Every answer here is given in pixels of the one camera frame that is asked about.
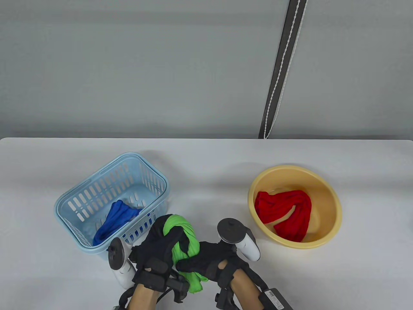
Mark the person's left hand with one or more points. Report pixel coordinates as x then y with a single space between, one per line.
155 248

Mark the person's right forearm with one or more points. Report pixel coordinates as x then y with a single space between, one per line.
245 287

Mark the light blue plastic basket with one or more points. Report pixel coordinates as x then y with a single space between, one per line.
96 190

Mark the person's left forearm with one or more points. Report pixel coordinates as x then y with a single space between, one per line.
143 297

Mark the blue rectangular towel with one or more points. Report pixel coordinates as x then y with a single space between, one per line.
116 219

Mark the dark vertical strip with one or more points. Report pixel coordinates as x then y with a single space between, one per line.
284 64

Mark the black box with label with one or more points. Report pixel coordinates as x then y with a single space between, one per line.
276 298

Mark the green rectangular towel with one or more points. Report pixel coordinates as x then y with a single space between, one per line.
190 248

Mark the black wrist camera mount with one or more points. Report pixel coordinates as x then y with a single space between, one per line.
176 285
226 297

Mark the yellow plastic basin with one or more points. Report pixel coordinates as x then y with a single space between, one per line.
326 193

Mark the red rectangular towel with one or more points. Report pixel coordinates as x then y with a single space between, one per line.
297 210

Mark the person's right hand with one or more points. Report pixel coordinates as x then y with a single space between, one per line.
209 258

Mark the grey and white controller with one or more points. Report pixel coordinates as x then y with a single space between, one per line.
232 231
117 258

